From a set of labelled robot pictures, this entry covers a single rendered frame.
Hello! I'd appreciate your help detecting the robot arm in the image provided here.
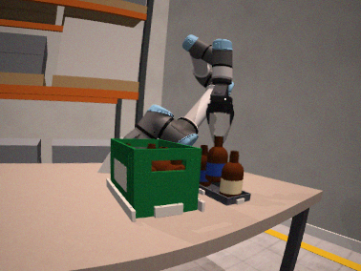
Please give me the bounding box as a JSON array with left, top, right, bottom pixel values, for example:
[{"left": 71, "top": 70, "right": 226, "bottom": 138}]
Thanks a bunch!
[{"left": 124, "top": 34, "right": 234, "bottom": 146}]

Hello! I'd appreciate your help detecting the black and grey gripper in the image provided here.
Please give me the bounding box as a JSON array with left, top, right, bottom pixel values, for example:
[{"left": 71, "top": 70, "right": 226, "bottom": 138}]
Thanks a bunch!
[{"left": 206, "top": 78, "right": 234, "bottom": 143}]

